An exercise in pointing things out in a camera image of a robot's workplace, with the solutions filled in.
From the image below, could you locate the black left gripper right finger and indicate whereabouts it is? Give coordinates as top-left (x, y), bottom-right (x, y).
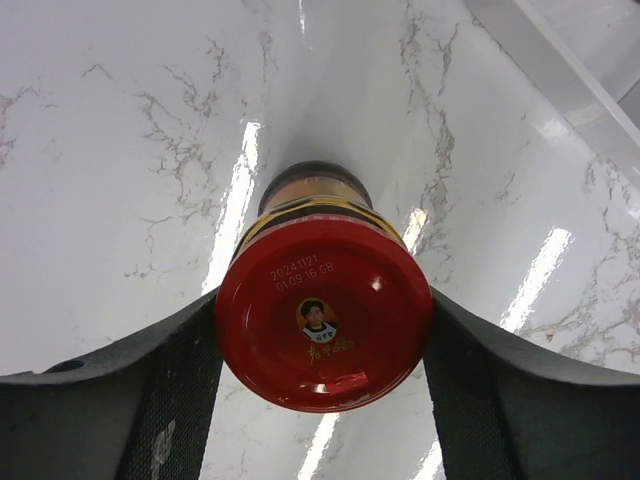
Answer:
top-left (424, 291), bottom-right (639, 479)

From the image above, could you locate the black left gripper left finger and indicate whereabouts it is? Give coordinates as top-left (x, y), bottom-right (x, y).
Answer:
top-left (1, 292), bottom-right (223, 479)

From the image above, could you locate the red lid sauce jar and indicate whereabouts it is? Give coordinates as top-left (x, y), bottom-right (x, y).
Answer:
top-left (215, 161), bottom-right (434, 413)

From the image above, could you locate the white compartment organizer tray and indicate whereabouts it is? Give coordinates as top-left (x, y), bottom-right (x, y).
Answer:
top-left (466, 1), bottom-right (639, 184)

